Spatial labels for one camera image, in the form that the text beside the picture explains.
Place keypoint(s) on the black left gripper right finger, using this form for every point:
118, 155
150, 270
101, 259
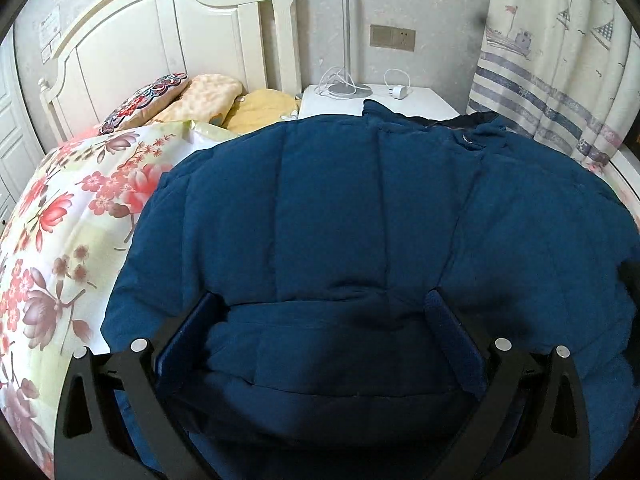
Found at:
531, 420

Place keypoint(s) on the navy blue padded jacket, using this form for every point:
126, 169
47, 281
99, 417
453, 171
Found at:
323, 237

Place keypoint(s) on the white nightstand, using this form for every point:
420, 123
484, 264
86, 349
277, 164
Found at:
423, 102

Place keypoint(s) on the cream wooden headboard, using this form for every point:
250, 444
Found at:
117, 46

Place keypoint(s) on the orange patterned pillow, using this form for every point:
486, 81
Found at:
207, 98

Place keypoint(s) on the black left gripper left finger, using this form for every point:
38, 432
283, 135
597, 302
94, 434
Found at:
91, 440

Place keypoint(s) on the floral pink green bedspread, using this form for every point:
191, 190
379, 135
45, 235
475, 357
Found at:
61, 251

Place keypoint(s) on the bronze wall switch plate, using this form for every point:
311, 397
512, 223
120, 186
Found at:
394, 38

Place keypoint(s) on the embroidered red blue pillow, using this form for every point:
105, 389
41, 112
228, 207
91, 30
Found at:
145, 103

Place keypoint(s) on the silver lamp with round base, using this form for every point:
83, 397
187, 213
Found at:
342, 84

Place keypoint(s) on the white charger with cable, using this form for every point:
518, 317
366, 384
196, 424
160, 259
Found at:
397, 90

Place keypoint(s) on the white wardrobe door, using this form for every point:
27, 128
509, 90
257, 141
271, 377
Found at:
20, 149

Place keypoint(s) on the yellow floral pillow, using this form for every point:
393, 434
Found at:
259, 109

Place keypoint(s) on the sailboat print striped curtain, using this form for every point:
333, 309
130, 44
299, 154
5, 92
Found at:
562, 72

